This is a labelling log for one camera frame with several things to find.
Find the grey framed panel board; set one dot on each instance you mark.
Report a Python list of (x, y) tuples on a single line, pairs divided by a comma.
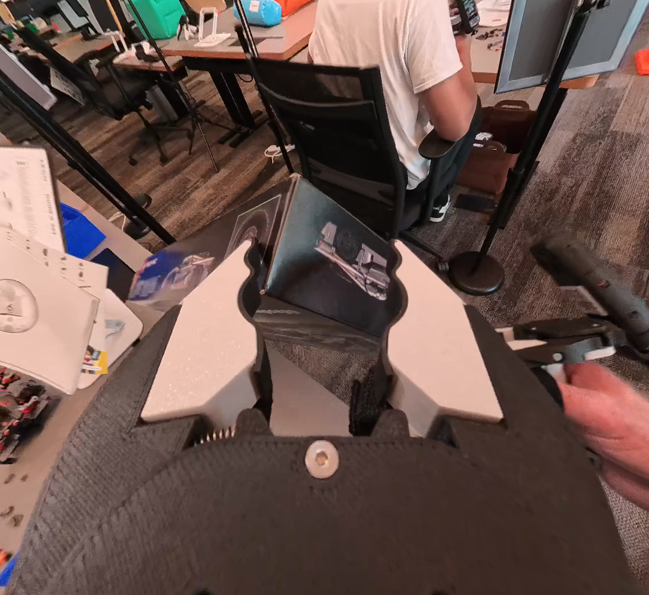
[(557, 22)]

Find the person's right hand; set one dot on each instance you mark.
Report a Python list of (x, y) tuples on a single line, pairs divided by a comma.
[(613, 427)]

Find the black floor stand pole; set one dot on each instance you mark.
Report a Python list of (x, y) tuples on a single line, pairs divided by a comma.
[(476, 275)]

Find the black floor stand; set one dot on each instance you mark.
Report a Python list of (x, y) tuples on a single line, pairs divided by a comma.
[(76, 159)]

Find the dark lego set box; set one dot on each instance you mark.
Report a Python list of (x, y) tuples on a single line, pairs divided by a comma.
[(314, 260)]

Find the lego instruction booklet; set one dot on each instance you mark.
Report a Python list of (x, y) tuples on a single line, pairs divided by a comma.
[(50, 351)]

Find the dark grey lego car model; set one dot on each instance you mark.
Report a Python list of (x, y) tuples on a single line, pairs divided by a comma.
[(20, 412)]

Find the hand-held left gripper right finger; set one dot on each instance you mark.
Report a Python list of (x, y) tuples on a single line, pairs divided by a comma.
[(441, 351)]

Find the brown paper bag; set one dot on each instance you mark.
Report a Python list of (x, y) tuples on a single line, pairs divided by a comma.
[(507, 123), (486, 169)]

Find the light blue pouch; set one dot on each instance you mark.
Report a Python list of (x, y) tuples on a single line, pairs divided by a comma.
[(258, 12)]

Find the black office chair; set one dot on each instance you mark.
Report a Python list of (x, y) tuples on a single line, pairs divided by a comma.
[(111, 93), (329, 123)]

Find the blue plastic parts bin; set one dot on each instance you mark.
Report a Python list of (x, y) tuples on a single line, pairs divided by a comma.
[(81, 230)]

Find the green fabric bag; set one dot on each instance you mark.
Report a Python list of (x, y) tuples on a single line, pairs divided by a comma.
[(152, 12)]

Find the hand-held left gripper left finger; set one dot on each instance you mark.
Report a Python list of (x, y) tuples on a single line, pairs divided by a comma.
[(203, 351)]

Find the black handheld device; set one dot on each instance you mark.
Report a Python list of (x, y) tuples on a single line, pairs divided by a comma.
[(466, 7)]

